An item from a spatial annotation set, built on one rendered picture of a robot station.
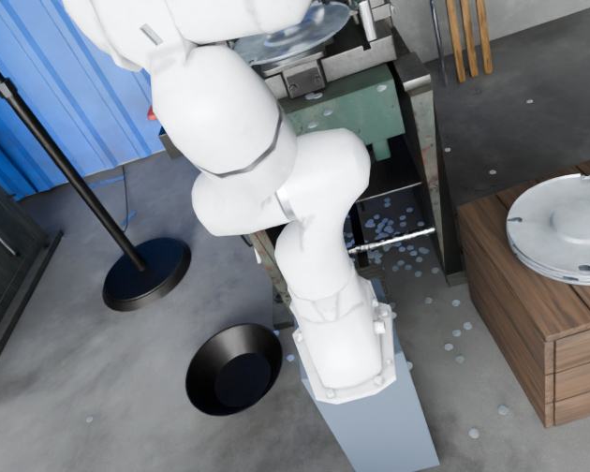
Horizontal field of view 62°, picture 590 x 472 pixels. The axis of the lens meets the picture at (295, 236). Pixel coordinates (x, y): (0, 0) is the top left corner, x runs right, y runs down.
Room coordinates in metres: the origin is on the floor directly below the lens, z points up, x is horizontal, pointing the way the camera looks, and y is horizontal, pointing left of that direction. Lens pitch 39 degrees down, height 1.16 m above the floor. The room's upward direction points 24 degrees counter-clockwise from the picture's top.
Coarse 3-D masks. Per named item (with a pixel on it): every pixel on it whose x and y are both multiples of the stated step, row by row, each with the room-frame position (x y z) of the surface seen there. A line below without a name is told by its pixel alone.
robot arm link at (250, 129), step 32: (64, 0) 0.47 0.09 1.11; (96, 0) 0.45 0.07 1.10; (128, 0) 0.44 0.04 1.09; (160, 0) 0.43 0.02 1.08; (96, 32) 0.46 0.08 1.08; (128, 32) 0.45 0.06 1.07; (160, 32) 0.44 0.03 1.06; (128, 64) 0.48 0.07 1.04; (160, 64) 0.44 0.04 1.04; (192, 64) 0.43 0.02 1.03; (224, 64) 0.42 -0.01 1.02; (160, 96) 0.43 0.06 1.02; (192, 96) 0.41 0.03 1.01; (224, 96) 0.40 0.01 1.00; (256, 96) 0.42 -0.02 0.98; (192, 128) 0.40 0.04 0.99; (224, 128) 0.40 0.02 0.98; (256, 128) 0.42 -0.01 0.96; (192, 160) 0.44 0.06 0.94; (224, 160) 0.42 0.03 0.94; (256, 160) 0.43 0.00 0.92
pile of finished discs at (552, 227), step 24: (528, 192) 0.78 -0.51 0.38; (552, 192) 0.75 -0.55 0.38; (576, 192) 0.72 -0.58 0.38; (528, 216) 0.71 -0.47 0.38; (552, 216) 0.68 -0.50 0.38; (576, 216) 0.65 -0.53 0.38; (528, 240) 0.65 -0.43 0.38; (552, 240) 0.63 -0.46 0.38; (576, 240) 0.60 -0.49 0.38; (528, 264) 0.61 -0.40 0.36; (552, 264) 0.58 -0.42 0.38; (576, 264) 0.55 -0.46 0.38
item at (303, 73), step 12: (312, 48) 1.02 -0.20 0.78; (324, 48) 1.00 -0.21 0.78; (288, 60) 1.02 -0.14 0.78; (300, 60) 1.00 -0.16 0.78; (312, 60) 0.99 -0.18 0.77; (264, 72) 1.02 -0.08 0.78; (276, 72) 1.01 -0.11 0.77; (288, 72) 1.12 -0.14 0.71; (300, 72) 1.12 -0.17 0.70; (312, 72) 1.11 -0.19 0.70; (324, 72) 1.12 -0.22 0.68; (288, 84) 1.12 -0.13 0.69; (300, 84) 1.12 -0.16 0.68; (312, 84) 1.11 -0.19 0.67; (324, 84) 1.11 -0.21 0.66; (288, 96) 1.13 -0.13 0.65
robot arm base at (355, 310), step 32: (288, 288) 0.59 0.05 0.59; (352, 288) 0.54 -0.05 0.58; (320, 320) 0.53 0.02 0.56; (352, 320) 0.51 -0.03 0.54; (384, 320) 0.55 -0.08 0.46; (320, 352) 0.50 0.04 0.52; (352, 352) 0.48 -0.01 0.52; (384, 352) 0.49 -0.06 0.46; (320, 384) 0.49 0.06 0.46; (352, 384) 0.46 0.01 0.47; (384, 384) 0.44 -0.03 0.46
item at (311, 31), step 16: (304, 16) 1.23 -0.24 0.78; (320, 16) 1.18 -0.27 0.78; (336, 16) 1.14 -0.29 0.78; (288, 32) 1.15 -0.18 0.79; (304, 32) 1.11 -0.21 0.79; (320, 32) 1.08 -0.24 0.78; (240, 48) 1.21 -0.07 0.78; (256, 48) 1.17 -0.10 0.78; (272, 48) 1.12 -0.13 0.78; (288, 48) 1.08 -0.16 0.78; (304, 48) 1.02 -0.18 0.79; (256, 64) 1.07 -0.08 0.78
